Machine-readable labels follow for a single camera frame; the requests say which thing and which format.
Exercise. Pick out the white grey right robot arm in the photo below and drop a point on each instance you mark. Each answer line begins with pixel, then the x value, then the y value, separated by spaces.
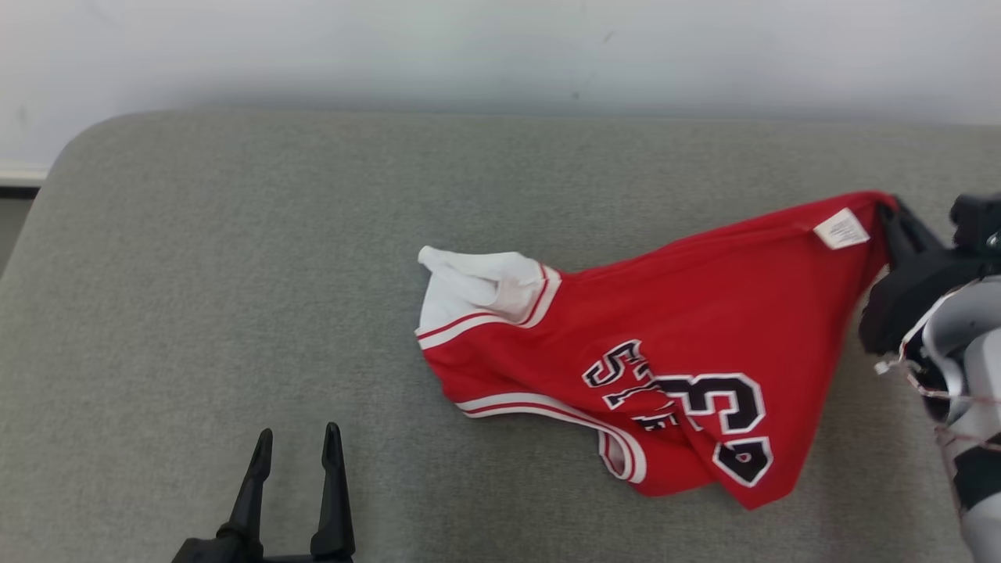
pixel 977 367

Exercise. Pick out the grey fabric sofa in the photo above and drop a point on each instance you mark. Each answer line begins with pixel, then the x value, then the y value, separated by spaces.
pixel 235 313

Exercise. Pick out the dark wall baseboard strip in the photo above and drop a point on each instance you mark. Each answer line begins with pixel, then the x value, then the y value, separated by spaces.
pixel 19 184

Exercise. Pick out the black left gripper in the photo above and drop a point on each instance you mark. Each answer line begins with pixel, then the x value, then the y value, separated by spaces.
pixel 211 554

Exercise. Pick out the red jersey with white sleeves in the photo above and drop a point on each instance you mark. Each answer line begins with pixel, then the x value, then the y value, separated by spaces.
pixel 704 313

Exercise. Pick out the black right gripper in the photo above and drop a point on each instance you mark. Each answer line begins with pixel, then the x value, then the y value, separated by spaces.
pixel 907 301

